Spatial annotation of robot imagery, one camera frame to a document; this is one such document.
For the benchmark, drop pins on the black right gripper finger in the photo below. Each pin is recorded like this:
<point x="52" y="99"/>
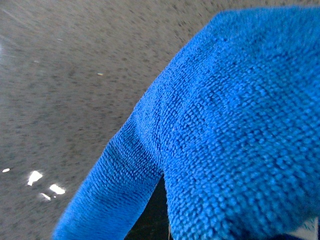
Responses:
<point x="153" y="224"/>

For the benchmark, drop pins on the blue microfiber cloth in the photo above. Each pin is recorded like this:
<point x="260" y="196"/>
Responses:
<point x="232" y="124"/>

